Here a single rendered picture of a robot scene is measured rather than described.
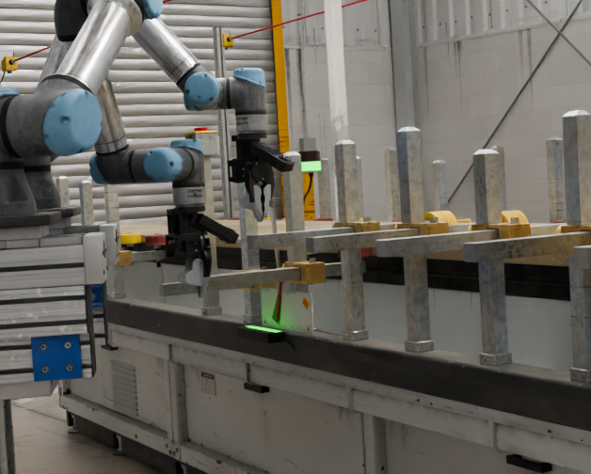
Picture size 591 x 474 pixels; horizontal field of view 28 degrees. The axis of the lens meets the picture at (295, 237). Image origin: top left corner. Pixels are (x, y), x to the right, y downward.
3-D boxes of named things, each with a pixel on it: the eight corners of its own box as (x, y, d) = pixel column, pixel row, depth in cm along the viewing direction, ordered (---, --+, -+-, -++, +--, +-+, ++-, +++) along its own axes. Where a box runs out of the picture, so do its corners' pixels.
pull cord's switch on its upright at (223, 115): (235, 259, 560) (221, 24, 554) (222, 258, 573) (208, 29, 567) (250, 258, 564) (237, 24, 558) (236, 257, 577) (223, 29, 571)
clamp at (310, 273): (308, 284, 282) (307, 263, 281) (280, 281, 293) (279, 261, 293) (327, 282, 284) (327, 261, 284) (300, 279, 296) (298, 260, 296)
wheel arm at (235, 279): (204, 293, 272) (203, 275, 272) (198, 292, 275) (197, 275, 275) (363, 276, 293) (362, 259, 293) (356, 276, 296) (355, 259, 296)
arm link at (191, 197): (197, 187, 277) (211, 186, 269) (198, 206, 277) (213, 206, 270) (167, 188, 273) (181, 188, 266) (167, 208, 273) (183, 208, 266)
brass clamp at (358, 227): (360, 245, 259) (359, 222, 259) (328, 244, 271) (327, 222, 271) (383, 244, 262) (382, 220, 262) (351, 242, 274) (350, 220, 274)
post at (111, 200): (115, 299, 398) (105, 157, 395) (111, 299, 401) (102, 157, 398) (124, 298, 399) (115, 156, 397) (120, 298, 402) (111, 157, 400)
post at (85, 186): (90, 315, 420) (82, 180, 417) (87, 314, 423) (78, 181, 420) (100, 314, 422) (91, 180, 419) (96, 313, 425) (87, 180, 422)
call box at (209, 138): (196, 159, 329) (195, 131, 328) (185, 160, 335) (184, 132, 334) (218, 157, 332) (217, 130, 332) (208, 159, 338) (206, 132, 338)
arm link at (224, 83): (181, 76, 274) (228, 74, 274) (185, 80, 285) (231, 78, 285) (182, 110, 275) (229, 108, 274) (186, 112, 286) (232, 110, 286)
